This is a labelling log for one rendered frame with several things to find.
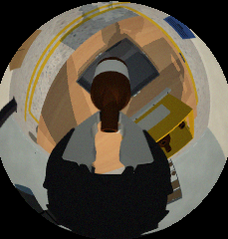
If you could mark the yellow box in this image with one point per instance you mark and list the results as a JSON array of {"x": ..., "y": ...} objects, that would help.
[{"x": 164, "y": 118}]

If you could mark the dark brown bottle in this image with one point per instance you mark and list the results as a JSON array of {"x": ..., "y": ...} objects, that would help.
[
  {"x": 110, "y": 91},
  {"x": 166, "y": 146},
  {"x": 182, "y": 125},
  {"x": 163, "y": 141}
]

